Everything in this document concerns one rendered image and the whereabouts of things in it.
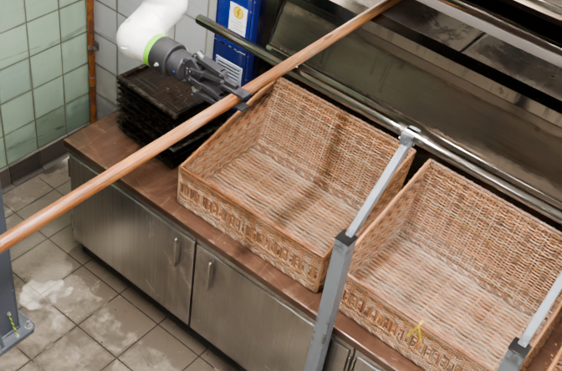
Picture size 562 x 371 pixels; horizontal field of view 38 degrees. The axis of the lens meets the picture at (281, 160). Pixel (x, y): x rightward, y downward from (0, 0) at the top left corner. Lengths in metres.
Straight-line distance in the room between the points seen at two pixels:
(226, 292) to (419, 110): 0.82
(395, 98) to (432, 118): 0.13
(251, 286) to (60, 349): 0.80
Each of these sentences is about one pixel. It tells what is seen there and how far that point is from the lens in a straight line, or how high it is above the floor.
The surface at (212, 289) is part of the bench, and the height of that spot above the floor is 0.37.
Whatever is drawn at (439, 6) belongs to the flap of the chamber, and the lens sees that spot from 2.12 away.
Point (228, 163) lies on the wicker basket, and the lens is 2.71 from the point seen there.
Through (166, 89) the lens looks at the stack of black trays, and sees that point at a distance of 2.67.
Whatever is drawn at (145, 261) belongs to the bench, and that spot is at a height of 0.27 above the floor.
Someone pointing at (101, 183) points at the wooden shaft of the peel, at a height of 1.20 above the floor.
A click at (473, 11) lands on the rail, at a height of 1.42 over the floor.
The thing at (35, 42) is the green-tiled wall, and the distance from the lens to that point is 3.25.
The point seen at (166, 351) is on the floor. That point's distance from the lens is 2.93.
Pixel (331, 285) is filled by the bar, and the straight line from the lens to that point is 2.13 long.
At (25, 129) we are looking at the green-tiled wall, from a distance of 3.44.
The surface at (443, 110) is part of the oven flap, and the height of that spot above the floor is 1.01.
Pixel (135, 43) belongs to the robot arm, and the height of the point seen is 1.21.
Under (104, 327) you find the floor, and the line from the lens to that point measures 2.99.
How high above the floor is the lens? 2.37
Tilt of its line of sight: 40 degrees down
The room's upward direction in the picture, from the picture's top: 9 degrees clockwise
